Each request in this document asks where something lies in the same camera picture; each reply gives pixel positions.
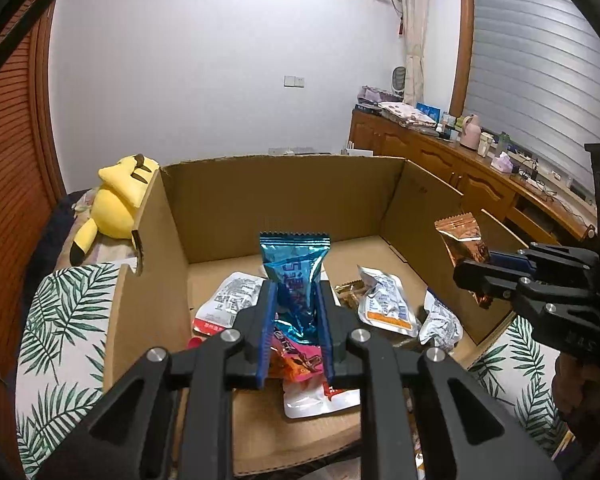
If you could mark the white packet with printed back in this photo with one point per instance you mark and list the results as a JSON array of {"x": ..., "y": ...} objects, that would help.
[{"x": 230, "y": 300}]

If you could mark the small white fan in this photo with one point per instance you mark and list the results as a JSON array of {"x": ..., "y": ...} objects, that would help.
[{"x": 398, "y": 80}]

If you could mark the copper snack packet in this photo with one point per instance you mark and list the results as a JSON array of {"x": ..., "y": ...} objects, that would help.
[{"x": 462, "y": 240}]

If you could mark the cardboard box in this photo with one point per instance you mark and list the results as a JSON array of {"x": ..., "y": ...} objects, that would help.
[{"x": 220, "y": 210}]

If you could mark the red hanging tassel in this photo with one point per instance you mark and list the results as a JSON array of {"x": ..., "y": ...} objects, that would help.
[{"x": 401, "y": 26}]

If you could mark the chicken foot snack packet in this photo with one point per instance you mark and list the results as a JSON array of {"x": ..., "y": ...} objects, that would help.
[{"x": 305, "y": 402}]

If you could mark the white packet with orange edge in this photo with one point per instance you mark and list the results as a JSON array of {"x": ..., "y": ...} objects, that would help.
[{"x": 385, "y": 305}]

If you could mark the white wall switch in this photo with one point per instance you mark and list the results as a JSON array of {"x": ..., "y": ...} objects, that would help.
[{"x": 293, "y": 80}]

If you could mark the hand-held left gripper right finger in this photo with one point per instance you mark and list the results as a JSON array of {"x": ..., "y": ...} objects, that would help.
[{"x": 327, "y": 330}]

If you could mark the wooden louvered wardrobe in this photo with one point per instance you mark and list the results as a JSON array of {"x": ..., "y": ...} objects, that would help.
[{"x": 15, "y": 160}]

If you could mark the purple tissue pack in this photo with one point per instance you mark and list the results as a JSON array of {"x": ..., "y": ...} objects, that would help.
[{"x": 503, "y": 162}]

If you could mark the folded purple cloth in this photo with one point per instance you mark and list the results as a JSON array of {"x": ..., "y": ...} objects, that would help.
[{"x": 375, "y": 95}]

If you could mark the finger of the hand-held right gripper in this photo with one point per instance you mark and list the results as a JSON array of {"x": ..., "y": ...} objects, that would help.
[
  {"x": 480, "y": 275},
  {"x": 505, "y": 259}
]

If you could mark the wooden window frame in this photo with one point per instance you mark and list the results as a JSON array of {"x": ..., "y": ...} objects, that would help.
[{"x": 461, "y": 60}]

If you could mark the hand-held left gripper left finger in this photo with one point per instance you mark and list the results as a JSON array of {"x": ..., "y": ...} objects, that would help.
[{"x": 267, "y": 330}]

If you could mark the white cup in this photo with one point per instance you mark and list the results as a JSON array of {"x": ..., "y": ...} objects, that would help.
[{"x": 486, "y": 143}]

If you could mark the folded pink patterned cloth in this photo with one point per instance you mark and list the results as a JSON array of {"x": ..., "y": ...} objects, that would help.
[{"x": 407, "y": 114}]

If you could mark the white wall socket strip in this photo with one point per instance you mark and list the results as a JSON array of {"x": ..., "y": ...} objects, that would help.
[{"x": 290, "y": 150}]

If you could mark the pink kettle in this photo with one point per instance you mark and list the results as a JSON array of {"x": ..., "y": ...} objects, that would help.
[{"x": 470, "y": 132}]

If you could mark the blue box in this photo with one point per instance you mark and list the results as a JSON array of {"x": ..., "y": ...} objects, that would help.
[{"x": 428, "y": 110}]

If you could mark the white curtain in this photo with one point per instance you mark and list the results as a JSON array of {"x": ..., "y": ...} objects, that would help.
[{"x": 412, "y": 35}]

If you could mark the blue snack packet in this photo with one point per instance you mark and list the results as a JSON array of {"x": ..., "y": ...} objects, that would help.
[{"x": 295, "y": 280}]

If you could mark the leaf print cloth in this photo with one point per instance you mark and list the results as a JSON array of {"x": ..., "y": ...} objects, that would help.
[{"x": 65, "y": 320}]

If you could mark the grey window blind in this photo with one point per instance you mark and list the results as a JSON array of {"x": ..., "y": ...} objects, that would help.
[{"x": 530, "y": 85}]

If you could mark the wooden cabinet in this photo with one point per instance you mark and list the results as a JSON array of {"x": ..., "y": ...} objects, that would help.
[{"x": 430, "y": 155}]

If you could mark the crumpled white snack packet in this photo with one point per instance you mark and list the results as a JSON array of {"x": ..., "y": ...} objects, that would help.
[{"x": 442, "y": 327}]

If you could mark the yellow plush toy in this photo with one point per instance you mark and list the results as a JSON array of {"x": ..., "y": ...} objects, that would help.
[{"x": 115, "y": 200}]

